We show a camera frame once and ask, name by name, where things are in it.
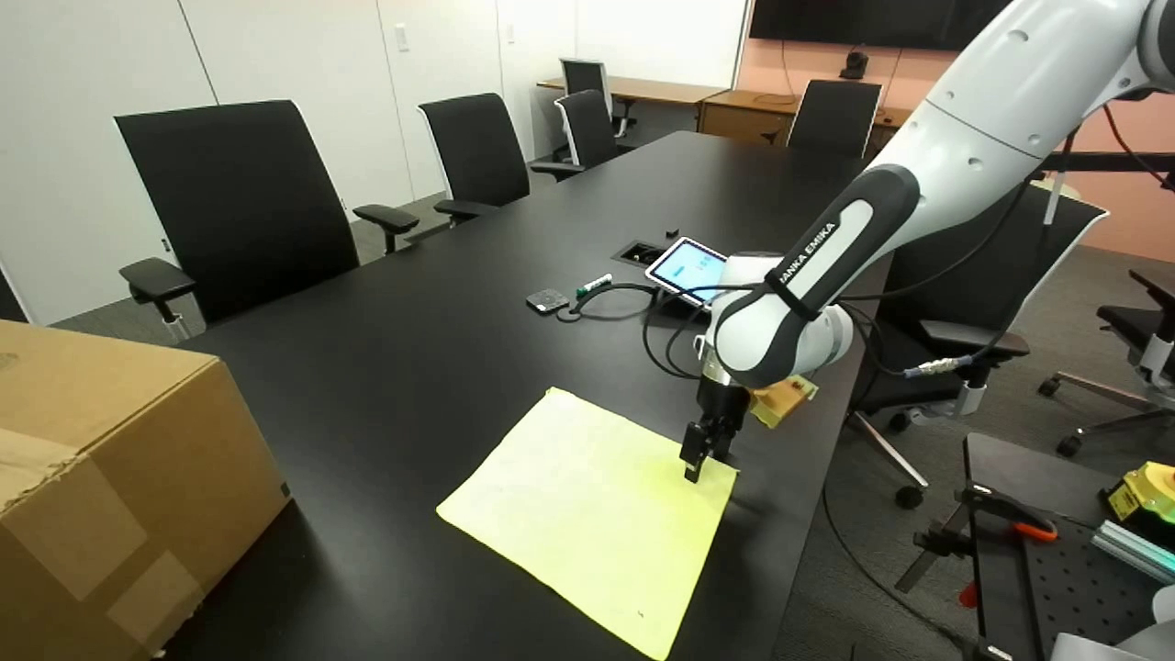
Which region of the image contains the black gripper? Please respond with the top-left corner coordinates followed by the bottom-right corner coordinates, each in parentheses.
top-left (676, 377), bottom-right (754, 488)

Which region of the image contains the yellow cloth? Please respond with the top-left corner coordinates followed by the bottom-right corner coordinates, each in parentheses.
top-left (432, 387), bottom-right (742, 661)

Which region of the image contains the tablet with lit screen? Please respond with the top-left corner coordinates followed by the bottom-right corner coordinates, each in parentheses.
top-left (642, 232), bottom-right (737, 310)

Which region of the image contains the small dark smartphone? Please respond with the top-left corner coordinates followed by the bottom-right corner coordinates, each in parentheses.
top-left (527, 287), bottom-right (578, 321)

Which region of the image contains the black white-framed office chair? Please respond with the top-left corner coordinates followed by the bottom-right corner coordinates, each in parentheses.
top-left (850, 179), bottom-right (1113, 510)

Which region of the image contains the wooden desk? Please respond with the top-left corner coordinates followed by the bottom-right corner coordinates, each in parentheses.
top-left (538, 74), bottom-right (801, 152)

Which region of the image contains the black perforated breadboard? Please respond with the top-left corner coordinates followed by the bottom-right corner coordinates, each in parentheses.
top-left (957, 429), bottom-right (1175, 661)

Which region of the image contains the teal box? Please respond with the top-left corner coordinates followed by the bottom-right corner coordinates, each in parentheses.
top-left (1091, 519), bottom-right (1175, 583)

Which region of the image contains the yellow-green package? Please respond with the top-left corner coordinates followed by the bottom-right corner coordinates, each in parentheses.
top-left (1106, 458), bottom-right (1175, 529)

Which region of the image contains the black chair base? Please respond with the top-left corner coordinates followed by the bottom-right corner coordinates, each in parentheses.
top-left (1035, 269), bottom-right (1175, 464)

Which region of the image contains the large brown cardboard box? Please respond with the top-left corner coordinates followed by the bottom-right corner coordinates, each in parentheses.
top-left (0, 318), bottom-right (293, 661)

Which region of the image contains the tan wrist camera mount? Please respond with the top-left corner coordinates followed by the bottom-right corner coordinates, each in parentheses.
top-left (746, 373), bottom-right (823, 433)

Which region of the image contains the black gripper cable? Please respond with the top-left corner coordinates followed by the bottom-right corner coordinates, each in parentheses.
top-left (639, 277), bottom-right (721, 381)

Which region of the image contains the black table cable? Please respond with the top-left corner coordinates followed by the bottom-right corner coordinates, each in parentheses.
top-left (554, 269), bottom-right (672, 326)

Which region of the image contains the orange-handled clamp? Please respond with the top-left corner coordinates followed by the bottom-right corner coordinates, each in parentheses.
top-left (910, 477), bottom-right (1066, 562)

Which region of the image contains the black wall screen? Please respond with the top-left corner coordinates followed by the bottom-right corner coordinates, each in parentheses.
top-left (746, 0), bottom-right (1022, 53)

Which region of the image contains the black metal stand frame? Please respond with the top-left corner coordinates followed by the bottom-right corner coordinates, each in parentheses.
top-left (1041, 103), bottom-right (1175, 188)

